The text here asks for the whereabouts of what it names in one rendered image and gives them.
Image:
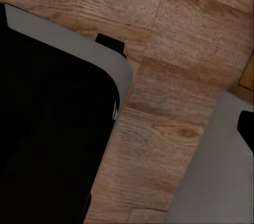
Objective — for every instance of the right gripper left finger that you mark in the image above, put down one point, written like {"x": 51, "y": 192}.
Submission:
{"x": 13, "y": 127}

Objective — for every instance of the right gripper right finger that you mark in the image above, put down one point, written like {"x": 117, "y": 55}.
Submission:
{"x": 246, "y": 127}

